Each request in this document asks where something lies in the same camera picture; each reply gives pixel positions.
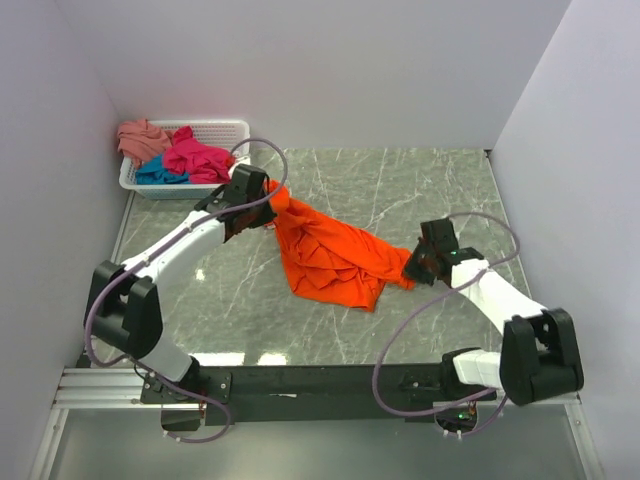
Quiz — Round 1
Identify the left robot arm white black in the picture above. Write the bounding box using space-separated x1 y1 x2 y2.
84 164 275 402

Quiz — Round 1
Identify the white plastic laundry basket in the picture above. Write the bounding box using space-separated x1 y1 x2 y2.
119 119 250 200

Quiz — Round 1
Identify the aluminium frame rail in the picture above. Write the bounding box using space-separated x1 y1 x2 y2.
29 194 151 480

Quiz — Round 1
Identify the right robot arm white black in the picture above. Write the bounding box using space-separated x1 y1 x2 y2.
404 218 584 406

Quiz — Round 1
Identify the orange t shirt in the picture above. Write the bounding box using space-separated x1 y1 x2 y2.
268 180 415 312

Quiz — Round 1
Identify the magenta t shirt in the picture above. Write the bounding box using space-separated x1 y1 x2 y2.
162 126 236 184

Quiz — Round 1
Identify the blue t shirt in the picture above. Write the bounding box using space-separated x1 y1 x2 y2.
135 154 190 185

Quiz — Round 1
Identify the salmon pink t shirt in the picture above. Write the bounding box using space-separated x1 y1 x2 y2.
116 119 173 169

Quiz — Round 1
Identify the black base beam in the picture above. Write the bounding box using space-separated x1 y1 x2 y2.
139 363 499 431

